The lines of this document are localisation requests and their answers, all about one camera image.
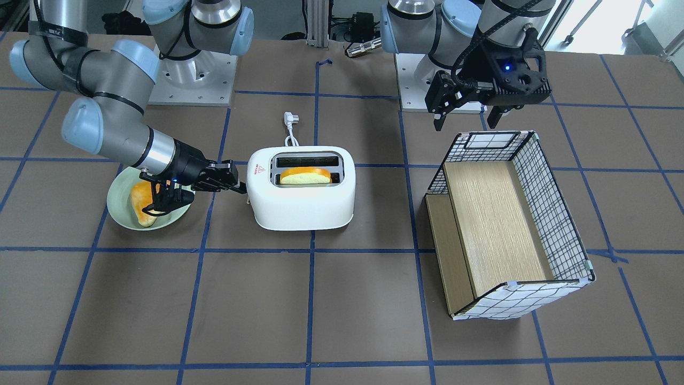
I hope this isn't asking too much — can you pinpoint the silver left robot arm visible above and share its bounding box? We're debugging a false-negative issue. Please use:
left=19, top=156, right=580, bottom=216
left=380, top=1, right=555, bottom=131

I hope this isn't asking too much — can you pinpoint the triangular golden pastry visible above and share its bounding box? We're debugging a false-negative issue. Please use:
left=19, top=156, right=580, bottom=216
left=129, top=180, right=156, bottom=228

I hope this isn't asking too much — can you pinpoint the light green plate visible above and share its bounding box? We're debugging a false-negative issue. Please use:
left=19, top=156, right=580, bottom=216
left=107, top=167, right=190, bottom=231

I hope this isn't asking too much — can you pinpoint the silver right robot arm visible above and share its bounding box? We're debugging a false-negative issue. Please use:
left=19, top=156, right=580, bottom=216
left=9, top=1, right=254, bottom=217

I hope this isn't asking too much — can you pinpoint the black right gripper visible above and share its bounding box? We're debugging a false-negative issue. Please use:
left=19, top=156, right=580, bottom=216
left=142, top=141, right=247, bottom=216

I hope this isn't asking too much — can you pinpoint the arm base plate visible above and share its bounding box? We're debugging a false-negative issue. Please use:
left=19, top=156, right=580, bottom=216
left=394, top=52, right=484, bottom=114
left=148, top=51, right=238, bottom=107

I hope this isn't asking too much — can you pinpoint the toast bread slice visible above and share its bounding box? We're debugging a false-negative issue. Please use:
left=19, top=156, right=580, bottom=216
left=280, top=166, right=332, bottom=185

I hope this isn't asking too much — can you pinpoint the checkered basket with wooden board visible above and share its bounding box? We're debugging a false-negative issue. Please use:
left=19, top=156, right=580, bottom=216
left=425, top=131, right=596, bottom=321

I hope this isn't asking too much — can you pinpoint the black power adapter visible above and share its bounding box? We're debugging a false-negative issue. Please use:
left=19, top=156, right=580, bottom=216
left=349, top=12, right=375, bottom=42

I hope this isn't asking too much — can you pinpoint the white two-slot toaster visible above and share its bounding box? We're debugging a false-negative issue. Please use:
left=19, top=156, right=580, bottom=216
left=246, top=145, right=356, bottom=231

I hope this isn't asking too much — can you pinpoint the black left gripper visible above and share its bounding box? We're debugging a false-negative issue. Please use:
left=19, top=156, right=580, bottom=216
left=425, top=27, right=552, bottom=132

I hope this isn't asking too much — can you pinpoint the aluminium frame post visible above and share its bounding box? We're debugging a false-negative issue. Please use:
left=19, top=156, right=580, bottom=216
left=305, top=0, right=330, bottom=49

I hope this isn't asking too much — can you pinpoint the silver metal cylinder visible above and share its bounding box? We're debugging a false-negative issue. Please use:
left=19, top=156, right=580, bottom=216
left=344, top=37, right=383, bottom=58

